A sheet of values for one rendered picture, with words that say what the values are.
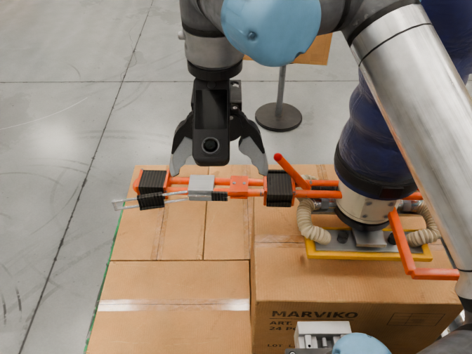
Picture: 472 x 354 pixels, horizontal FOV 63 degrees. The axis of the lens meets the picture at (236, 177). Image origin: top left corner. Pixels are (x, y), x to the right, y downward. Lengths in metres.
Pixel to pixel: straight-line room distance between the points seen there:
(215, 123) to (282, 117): 2.81
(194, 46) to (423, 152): 0.27
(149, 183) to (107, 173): 1.87
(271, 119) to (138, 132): 1.10
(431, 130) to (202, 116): 0.26
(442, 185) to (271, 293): 0.83
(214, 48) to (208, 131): 0.10
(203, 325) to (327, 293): 0.56
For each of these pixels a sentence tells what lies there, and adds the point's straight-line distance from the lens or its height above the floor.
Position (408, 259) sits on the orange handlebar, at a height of 1.19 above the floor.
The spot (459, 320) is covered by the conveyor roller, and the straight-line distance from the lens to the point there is 1.78.
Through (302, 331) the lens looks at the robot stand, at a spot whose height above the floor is 0.99.
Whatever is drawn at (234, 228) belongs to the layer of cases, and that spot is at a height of 0.54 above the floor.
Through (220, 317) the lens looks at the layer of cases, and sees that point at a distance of 1.56.
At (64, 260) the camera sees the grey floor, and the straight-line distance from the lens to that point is 2.54.
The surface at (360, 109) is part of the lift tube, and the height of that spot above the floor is 1.47.
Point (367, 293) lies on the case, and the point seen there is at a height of 0.94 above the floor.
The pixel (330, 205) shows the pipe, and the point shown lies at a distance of 1.13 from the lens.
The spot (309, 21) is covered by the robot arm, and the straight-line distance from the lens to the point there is 0.36.
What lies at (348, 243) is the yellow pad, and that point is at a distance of 1.12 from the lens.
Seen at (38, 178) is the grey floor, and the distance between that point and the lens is 3.10.
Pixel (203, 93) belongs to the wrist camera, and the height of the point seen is 1.69.
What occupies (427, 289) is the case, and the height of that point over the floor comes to 0.94.
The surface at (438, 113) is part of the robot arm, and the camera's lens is 0.38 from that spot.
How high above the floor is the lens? 1.96
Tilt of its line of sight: 45 degrees down
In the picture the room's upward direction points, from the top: straight up
